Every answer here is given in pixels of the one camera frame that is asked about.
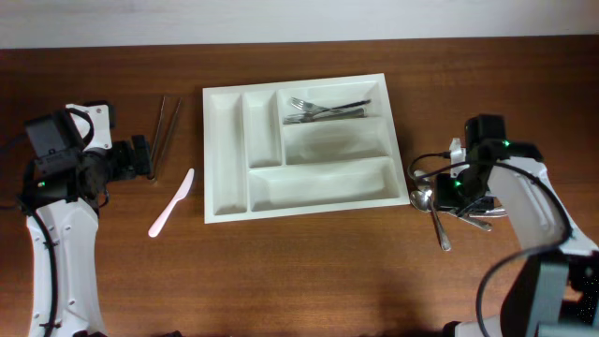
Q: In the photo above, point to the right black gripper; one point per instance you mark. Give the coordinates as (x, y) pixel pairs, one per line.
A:
(445, 198)

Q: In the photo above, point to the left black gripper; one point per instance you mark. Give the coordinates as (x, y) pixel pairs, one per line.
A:
(128, 168)

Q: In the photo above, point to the large silver spoon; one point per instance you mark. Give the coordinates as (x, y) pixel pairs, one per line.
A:
(422, 201)
(423, 182)

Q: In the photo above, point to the silver fork dark handle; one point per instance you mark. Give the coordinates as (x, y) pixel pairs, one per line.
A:
(314, 109)

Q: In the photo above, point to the small silver teaspoon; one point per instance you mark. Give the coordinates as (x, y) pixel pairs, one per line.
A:
(490, 213)
(474, 222)

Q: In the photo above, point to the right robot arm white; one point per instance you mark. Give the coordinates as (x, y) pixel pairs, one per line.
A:
(556, 291)

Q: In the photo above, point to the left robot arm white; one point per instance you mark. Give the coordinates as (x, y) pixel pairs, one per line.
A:
(64, 187)

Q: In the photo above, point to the metal kitchen tongs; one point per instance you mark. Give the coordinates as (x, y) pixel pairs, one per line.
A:
(162, 135)

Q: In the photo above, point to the white plastic knife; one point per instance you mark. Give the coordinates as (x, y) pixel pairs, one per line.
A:
(181, 194)

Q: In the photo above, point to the white cutlery tray organizer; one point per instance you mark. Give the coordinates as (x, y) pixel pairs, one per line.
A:
(258, 166)

